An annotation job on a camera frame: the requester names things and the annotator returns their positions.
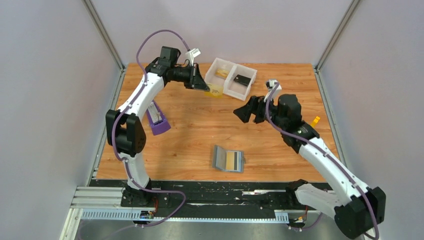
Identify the colourful toy brick figure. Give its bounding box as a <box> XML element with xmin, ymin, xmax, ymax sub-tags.
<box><xmin>310</xmin><ymin>116</ymin><xmax>321</xmax><ymax>128</ymax></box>

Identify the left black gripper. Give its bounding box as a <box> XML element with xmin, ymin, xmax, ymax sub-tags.
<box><xmin>170</xmin><ymin>63</ymin><xmax>210</xmax><ymax>92</ymax></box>

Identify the aluminium corner post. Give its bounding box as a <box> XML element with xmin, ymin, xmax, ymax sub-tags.
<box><xmin>315</xmin><ymin>0</ymin><xmax>362</xmax><ymax>72</ymax></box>
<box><xmin>82</xmin><ymin>0</ymin><xmax>126</xmax><ymax>72</ymax></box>

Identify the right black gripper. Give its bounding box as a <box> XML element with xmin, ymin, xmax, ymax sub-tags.
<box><xmin>233</xmin><ymin>94</ymin><xmax>286</xmax><ymax>130</ymax></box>

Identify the grey card holder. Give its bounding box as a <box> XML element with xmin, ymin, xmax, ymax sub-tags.
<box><xmin>212</xmin><ymin>145</ymin><xmax>246</xmax><ymax>173</ymax></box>

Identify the gold card in tray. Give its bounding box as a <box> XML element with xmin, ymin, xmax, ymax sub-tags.
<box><xmin>214</xmin><ymin>68</ymin><xmax>230</xmax><ymax>79</ymax></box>

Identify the gold credit card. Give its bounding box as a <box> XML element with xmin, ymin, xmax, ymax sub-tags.
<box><xmin>204</xmin><ymin>84</ymin><xmax>224</xmax><ymax>98</ymax></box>

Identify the left aluminium corner post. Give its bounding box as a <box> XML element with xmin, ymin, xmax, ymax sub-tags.
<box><xmin>82</xmin><ymin>0</ymin><xmax>126</xmax><ymax>72</ymax></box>

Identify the purple metronome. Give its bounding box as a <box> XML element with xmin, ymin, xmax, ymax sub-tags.
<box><xmin>146</xmin><ymin>100</ymin><xmax>171</xmax><ymax>136</ymax></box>

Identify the black card in tray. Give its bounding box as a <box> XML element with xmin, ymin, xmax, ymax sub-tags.
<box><xmin>234</xmin><ymin>74</ymin><xmax>251</xmax><ymax>87</ymax></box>

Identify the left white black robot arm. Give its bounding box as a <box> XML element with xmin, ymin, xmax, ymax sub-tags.
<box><xmin>105</xmin><ymin>46</ymin><xmax>210</xmax><ymax>207</ymax></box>

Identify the grey card in holder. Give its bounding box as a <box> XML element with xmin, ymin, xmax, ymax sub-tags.
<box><xmin>214</xmin><ymin>146</ymin><xmax>227</xmax><ymax>169</ymax></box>

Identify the right aluminium corner post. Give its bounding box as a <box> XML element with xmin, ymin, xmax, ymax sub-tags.
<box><xmin>315</xmin><ymin>0</ymin><xmax>362</xmax><ymax>72</ymax></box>

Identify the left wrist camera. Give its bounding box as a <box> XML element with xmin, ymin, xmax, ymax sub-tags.
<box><xmin>185</xmin><ymin>48</ymin><xmax>201</xmax><ymax>66</ymax></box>

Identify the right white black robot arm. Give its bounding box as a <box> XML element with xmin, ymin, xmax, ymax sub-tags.
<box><xmin>233</xmin><ymin>94</ymin><xmax>386</xmax><ymax>240</ymax></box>

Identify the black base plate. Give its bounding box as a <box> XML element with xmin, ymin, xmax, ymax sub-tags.
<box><xmin>119</xmin><ymin>179</ymin><xmax>332</xmax><ymax>221</ymax></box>

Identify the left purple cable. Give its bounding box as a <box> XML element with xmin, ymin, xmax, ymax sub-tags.
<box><xmin>110</xmin><ymin>29</ymin><xmax>192</xmax><ymax>196</ymax></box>

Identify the aluminium rail frame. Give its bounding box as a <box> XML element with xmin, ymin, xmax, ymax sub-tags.
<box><xmin>71</xmin><ymin>180</ymin><xmax>305</xmax><ymax>224</ymax></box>

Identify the white two-compartment tray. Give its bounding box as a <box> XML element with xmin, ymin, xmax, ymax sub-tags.
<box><xmin>204</xmin><ymin>58</ymin><xmax>258</xmax><ymax>101</ymax></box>

